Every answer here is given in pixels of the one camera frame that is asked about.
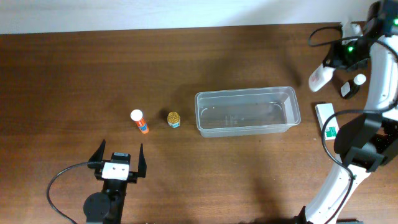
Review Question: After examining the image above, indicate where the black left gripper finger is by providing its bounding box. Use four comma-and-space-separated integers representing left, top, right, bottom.
137, 143, 147, 178
88, 140, 106, 162

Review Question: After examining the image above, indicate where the dark bottle white cap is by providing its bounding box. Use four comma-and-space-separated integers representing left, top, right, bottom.
340, 74, 366, 99

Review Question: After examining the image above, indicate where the white lotion bottle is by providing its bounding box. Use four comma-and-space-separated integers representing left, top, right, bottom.
308, 64, 335, 92

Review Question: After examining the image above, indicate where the small jar gold lid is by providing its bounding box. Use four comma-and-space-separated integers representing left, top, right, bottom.
167, 111, 180, 128

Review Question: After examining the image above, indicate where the white green medicine box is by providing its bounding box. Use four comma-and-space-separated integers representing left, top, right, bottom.
315, 103, 340, 141

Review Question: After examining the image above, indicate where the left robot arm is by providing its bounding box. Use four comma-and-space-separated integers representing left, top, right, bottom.
83, 141, 147, 223

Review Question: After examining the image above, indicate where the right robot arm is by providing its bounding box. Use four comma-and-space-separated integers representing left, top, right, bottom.
293, 0, 397, 223

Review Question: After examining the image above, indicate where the clear plastic container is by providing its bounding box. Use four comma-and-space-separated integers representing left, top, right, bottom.
195, 86, 301, 138

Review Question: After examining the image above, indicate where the orange Redoxon tablet tube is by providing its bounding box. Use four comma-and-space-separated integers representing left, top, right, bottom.
130, 110, 149, 134

